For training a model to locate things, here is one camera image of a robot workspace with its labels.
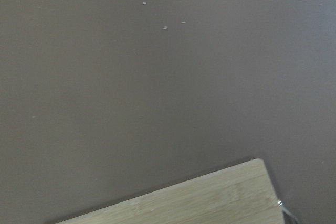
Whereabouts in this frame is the wooden cutting board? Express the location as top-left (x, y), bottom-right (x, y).
top-left (65, 158), bottom-right (299, 223)

